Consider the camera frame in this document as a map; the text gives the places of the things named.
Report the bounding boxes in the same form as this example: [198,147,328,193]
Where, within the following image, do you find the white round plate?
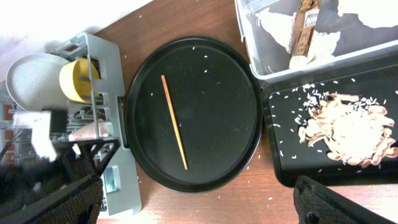
[6,54,82,114]

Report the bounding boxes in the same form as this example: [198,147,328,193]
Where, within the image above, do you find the grey dishwasher rack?
[6,32,142,218]

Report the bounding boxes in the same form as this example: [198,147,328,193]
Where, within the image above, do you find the food scraps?
[295,92,397,169]

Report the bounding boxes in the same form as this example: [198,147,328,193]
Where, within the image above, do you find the yellow bowl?
[59,58,91,103]

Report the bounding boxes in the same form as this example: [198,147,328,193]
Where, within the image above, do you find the pink plastic cup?
[68,122,110,141]

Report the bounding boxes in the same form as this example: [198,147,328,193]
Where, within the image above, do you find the white paper napkin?
[255,0,397,68]

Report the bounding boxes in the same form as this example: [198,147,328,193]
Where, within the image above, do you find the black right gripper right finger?
[294,176,392,224]

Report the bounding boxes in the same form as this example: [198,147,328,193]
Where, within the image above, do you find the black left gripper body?
[54,139,121,182]

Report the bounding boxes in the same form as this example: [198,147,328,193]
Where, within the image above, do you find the round black tray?
[124,37,262,193]

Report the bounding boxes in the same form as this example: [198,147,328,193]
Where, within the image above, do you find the black rectangular tray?
[261,53,397,187]

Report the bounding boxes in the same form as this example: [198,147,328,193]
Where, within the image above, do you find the brown wrapper waste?
[291,0,320,57]

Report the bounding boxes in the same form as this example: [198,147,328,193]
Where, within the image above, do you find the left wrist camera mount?
[12,108,68,162]

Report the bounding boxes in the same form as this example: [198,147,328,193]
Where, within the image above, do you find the clear plastic bin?
[234,0,397,83]

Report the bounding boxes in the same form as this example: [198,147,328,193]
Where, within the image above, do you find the wooden chopstick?
[160,75,188,170]

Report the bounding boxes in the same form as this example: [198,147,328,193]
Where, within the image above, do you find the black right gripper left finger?
[1,174,103,223]

